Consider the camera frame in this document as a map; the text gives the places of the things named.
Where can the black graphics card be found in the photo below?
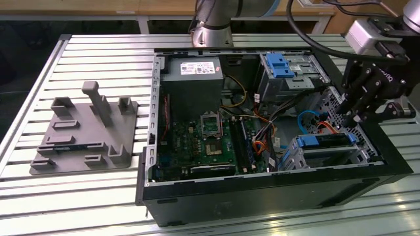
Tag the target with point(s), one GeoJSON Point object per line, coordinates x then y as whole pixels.
{"type": "Point", "coordinates": [214, 169]}

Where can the white shelf frame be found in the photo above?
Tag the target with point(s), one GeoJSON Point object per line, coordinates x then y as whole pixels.
{"type": "Point", "coordinates": [145, 22]}

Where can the grey power supply unit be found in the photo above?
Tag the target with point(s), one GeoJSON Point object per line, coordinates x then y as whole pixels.
{"type": "Point", "coordinates": [190, 93]}

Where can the CPU socket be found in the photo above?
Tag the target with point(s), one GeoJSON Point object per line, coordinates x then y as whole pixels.
{"type": "Point", "coordinates": [215, 148]}

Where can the hard disk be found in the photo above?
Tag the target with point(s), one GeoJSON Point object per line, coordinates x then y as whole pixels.
{"type": "Point", "coordinates": [329, 141]}

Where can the grey parts rack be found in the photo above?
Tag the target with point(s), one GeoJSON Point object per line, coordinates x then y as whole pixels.
{"type": "Point", "coordinates": [86, 137]}

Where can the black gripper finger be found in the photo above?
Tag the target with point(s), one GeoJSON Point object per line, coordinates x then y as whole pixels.
{"type": "Point", "coordinates": [366, 105]}
{"type": "Point", "coordinates": [354, 78]}

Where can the metal optical drive cage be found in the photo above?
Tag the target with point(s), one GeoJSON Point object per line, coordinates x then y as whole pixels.
{"type": "Point", "coordinates": [295, 84]}

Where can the wooden counter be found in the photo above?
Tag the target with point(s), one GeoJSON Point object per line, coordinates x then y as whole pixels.
{"type": "Point", "coordinates": [98, 6]}

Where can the blue plastic drive latch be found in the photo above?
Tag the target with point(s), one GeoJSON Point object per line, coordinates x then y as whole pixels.
{"type": "Point", "coordinates": [279, 65]}

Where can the metal disk bay cage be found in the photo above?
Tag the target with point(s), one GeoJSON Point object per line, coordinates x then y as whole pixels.
{"type": "Point", "coordinates": [329, 157]}

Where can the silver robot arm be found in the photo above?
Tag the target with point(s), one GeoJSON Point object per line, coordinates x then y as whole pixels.
{"type": "Point", "coordinates": [214, 14]}

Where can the green motherboard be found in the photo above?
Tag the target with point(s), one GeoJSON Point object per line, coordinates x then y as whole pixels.
{"type": "Point", "coordinates": [183, 145]}

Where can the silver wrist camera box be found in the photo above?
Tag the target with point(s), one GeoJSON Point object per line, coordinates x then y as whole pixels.
{"type": "Point", "coordinates": [365, 37]}

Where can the black open PC case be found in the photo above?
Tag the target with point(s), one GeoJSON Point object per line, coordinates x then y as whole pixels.
{"type": "Point", "coordinates": [263, 196]}

